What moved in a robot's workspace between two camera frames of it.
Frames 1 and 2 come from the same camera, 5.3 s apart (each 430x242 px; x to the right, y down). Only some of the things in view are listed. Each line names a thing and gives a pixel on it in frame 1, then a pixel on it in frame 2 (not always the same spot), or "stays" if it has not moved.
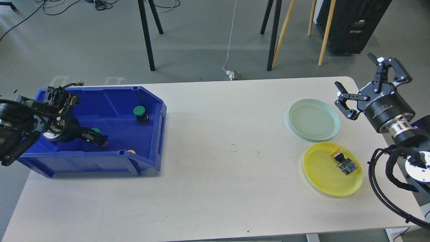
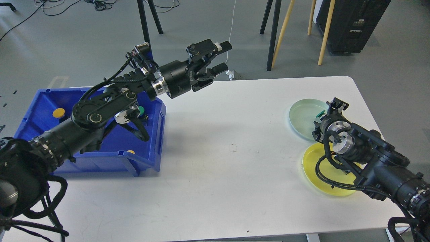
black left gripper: (65, 129) to (178, 76)
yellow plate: (321, 170) stays
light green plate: (314, 120) stays
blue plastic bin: (133, 118) stays
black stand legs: (265, 20) stays
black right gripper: (377, 106) to (331, 122)
